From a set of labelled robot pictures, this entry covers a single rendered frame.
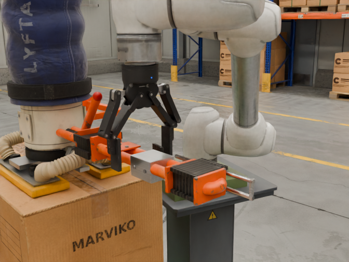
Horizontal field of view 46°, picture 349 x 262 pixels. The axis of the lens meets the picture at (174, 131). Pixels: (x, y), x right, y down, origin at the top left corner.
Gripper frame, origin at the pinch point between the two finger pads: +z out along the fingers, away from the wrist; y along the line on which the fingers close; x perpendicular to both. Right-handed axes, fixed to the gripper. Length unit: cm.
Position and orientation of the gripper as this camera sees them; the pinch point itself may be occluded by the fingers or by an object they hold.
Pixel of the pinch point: (143, 157)
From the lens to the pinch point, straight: 90.0
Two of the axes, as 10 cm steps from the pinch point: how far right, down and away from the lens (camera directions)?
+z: 0.1, 9.7, 2.5
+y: -7.6, 1.7, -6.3
